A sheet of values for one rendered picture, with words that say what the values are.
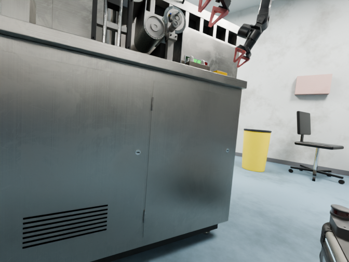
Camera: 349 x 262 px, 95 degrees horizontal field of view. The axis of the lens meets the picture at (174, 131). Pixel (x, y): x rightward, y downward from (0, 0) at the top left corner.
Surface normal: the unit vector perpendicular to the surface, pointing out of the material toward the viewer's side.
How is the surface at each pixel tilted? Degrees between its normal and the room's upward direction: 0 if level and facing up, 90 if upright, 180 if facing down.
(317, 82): 90
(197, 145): 90
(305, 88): 90
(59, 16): 90
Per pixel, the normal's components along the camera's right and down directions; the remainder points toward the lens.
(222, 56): 0.45, 0.09
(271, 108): -0.55, 0.01
